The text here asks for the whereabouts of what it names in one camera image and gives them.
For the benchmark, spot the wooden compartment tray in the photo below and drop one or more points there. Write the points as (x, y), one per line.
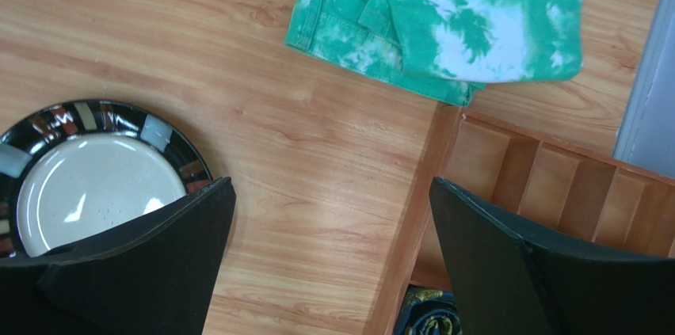
(553, 183)

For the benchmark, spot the black rimmed ceramic plate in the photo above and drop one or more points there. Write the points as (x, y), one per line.
(78, 168)

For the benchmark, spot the dark patterned rolled sock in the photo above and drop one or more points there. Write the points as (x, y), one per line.
(426, 311)

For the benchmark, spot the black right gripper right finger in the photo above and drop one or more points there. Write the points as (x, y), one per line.
(510, 275)

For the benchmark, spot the green white tie-dye cloth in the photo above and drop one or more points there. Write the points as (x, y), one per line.
(443, 49)

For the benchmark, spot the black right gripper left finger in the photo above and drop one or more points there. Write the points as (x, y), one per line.
(152, 275)

